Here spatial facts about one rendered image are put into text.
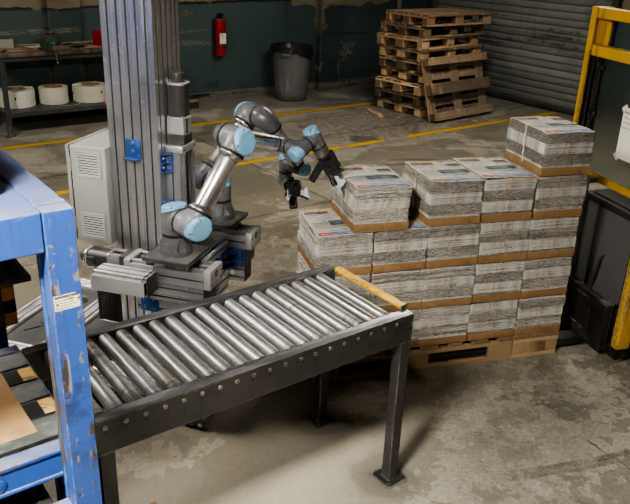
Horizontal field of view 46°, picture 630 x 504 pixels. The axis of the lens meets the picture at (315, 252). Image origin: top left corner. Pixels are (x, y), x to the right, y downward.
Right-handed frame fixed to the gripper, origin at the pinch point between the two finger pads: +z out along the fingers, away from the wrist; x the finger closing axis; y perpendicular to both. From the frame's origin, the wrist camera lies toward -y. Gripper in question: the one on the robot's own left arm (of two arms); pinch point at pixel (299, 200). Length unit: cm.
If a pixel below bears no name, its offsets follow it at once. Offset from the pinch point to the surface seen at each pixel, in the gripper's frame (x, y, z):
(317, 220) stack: 3.0, -2.6, 24.1
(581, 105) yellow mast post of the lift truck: 168, 46, -4
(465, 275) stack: 78, -30, 46
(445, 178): 63, 21, 41
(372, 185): 24, 21, 44
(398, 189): 36, 19, 47
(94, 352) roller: -107, -6, 125
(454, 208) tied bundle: 68, 7, 45
